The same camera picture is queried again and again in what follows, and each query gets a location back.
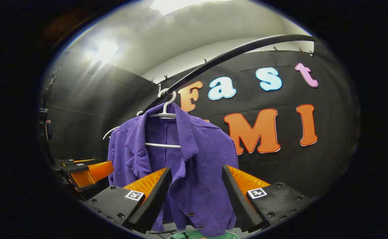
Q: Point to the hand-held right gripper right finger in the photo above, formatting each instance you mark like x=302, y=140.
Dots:
x=235, y=199

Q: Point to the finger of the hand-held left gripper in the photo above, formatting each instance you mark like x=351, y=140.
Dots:
x=94, y=174
x=77, y=165

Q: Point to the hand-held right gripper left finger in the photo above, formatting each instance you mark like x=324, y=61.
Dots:
x=152, y=199

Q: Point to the green laundry hamper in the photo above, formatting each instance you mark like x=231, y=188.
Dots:
x=220, y=235

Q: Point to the white plastic hanger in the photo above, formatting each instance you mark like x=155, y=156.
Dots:
x=110, y=130
x=163, y=116

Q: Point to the black clothes rack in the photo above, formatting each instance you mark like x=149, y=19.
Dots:
x=247, y=46

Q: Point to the black backdrop cloth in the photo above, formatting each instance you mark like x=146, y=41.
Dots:
x=280, y=166

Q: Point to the small ceiling light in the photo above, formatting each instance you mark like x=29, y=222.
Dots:
x=106, y=49

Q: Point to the long ceiling light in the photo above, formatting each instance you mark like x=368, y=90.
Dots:
x=174, y=6

